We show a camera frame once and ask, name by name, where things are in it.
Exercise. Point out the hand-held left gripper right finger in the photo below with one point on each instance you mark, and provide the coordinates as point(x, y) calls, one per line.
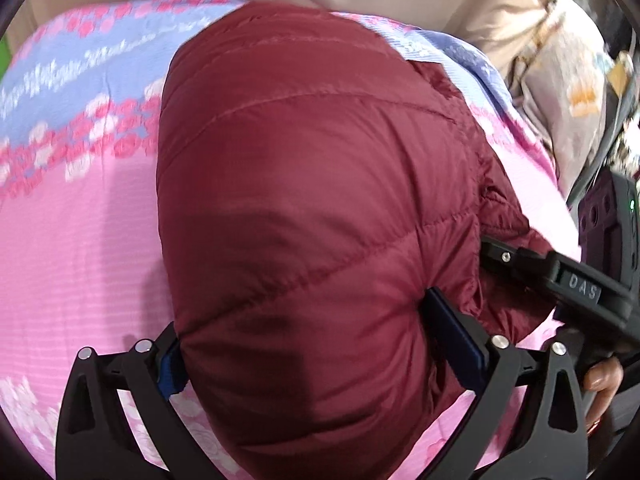
point(452, 327)

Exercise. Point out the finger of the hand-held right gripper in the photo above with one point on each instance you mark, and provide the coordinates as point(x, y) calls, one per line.
point(510, 258)

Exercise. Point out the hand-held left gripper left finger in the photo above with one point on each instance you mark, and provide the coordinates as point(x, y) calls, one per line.
point(171, 370)

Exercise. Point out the maroon down jacket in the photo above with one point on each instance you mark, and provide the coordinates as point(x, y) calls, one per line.
point(310, 185)

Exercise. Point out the person's right hand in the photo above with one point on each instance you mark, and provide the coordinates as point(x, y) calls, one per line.
point(602, 380)

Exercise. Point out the floral patterned pillow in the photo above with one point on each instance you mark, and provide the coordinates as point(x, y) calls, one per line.
point(565, 90)

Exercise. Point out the pink blue floral bed sheet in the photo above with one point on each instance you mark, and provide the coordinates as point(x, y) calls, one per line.
point(75, 235)

